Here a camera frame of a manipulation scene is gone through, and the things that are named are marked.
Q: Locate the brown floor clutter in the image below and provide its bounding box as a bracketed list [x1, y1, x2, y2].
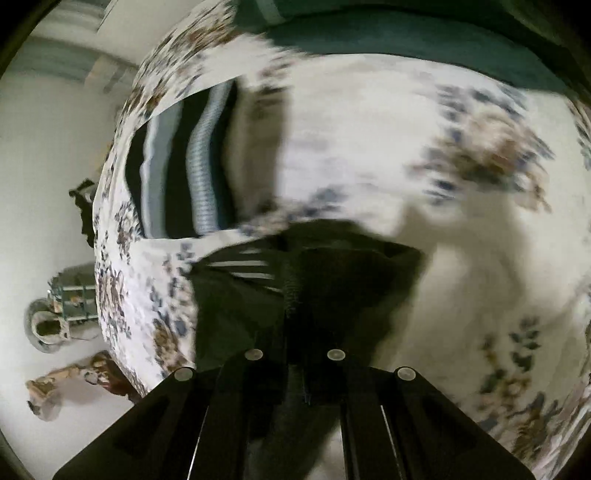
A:
[25, 350, 141, 422]

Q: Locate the grey slipper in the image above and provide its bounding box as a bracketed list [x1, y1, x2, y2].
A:
[24, 298, 71, 354]

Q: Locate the small wire rack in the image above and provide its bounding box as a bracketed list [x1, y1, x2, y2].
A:
[47, 263, 100, 326]

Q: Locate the dark green blanket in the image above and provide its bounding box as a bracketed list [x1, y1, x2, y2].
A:
[235, 0, 580, 95]

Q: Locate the floral bed sheet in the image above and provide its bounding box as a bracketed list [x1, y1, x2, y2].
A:
[92, 0, 591, 480]

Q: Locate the dark cloth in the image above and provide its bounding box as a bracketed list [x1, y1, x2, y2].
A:
[68, 178, 99, 248]

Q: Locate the black garment with white stripes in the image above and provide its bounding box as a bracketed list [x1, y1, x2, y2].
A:
[187, 219, 428, 402]

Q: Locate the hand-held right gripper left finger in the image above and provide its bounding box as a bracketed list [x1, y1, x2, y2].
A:
[52, 318, 296, 480]

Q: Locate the black and grey striped garment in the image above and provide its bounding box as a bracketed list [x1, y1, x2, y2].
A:
[124, 80, 242, 241]

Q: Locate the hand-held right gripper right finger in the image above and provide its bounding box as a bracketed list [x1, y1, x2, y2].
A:
[295, 323, 537, 480]

